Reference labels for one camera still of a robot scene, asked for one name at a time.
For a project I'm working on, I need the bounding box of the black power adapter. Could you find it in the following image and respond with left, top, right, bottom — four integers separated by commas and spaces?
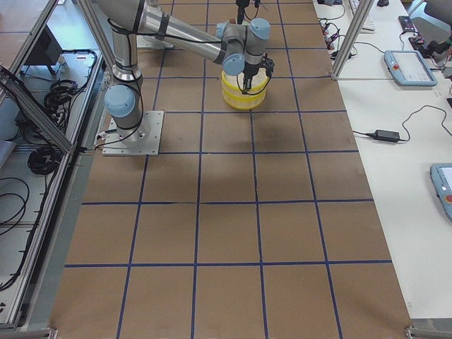
365, 129, 401, 143

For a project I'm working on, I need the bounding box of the black smartphone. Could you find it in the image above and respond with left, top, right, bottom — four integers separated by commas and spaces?
398, 16, 416, 32

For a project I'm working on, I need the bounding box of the blue teach pendant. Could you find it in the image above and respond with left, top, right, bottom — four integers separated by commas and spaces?
383, 50, 437, 87
430, 163, 452, 220

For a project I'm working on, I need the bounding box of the aluminium frame post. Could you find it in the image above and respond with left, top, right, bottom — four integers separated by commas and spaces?
331, 0, 374, 80

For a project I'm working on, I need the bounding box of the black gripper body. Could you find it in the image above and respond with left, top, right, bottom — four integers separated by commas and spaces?
243, 52, 275, 79

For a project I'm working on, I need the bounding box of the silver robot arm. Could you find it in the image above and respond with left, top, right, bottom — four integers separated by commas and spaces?
98, 0, 274, 95

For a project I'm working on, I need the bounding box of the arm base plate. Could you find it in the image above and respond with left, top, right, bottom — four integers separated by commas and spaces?
102, 111, 164, 156

